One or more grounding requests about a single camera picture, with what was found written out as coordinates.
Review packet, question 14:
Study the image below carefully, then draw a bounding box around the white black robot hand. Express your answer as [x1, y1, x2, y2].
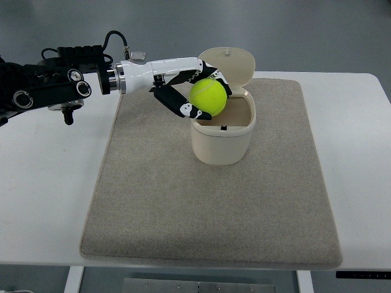
[112, 57, 232, 120]

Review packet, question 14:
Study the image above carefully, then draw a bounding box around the yellow tennis ball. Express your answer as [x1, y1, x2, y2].
[189, 78, 227, 117]

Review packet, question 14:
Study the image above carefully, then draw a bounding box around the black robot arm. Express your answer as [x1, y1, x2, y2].
[1, 31, 130, 125]

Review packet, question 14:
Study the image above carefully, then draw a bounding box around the clear floor socket cover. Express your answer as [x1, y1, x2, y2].
[130, 51, 146, 62]

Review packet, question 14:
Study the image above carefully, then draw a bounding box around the beige plastic bin with lid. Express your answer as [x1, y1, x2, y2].
[191, 47, 256, 165]

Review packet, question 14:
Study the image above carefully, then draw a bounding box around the grey felt mat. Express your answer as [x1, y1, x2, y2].
[80, 79, 343, 269]

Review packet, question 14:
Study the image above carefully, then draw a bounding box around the white left table leg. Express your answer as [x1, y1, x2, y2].
[64, 266, 84, 293]

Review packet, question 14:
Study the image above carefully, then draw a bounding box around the white table leg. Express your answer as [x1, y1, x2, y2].
[64, 266, 84, 293]
[296, 270, 314, 293]

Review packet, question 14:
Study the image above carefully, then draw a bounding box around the white right table leg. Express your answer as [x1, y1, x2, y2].
[296, 270, 314, 293]

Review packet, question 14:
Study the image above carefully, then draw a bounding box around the black table control panel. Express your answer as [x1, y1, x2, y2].
[335, 270, 391, 280]

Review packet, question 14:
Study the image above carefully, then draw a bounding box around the metal table base plate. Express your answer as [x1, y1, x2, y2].
[122, 278, 276, 293]

